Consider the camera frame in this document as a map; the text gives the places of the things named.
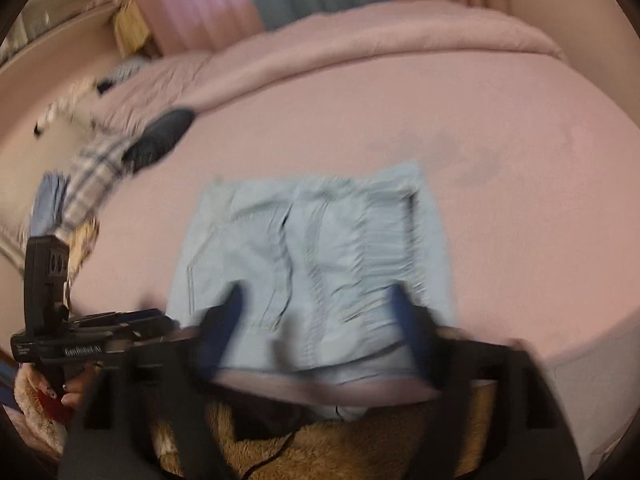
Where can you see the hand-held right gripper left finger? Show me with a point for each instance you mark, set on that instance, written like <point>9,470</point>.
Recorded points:
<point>227,320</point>

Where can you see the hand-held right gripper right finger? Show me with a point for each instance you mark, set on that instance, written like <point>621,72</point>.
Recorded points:
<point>402,320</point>

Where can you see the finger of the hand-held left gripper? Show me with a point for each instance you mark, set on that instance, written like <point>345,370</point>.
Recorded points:
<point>140,325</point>

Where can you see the light blue denim pants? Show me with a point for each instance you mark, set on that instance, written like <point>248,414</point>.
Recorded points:
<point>325,240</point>

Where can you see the person's left hand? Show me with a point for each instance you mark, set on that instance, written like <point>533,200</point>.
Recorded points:
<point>70,392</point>

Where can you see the yellow patterned cloth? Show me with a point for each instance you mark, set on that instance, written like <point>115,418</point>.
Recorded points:
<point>86,247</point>

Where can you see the blue folded cloth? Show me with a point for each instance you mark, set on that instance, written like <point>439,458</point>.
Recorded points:
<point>50,200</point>

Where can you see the plaid cloth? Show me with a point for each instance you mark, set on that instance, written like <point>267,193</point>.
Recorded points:
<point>95,175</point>

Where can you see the pink bed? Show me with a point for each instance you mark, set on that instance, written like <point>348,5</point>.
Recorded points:
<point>500,210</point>

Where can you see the brown fluffy rug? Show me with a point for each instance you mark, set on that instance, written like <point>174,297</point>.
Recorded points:
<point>325,450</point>

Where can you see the white and black small item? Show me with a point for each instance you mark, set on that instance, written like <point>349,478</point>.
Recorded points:
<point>65,105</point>

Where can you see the black folded cloth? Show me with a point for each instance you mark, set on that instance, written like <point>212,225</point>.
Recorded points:
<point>160,135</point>

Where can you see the yellow box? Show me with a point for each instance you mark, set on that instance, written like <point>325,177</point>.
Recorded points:
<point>131,27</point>

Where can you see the pink blanket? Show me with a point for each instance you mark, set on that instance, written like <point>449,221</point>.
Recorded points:
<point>350,45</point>

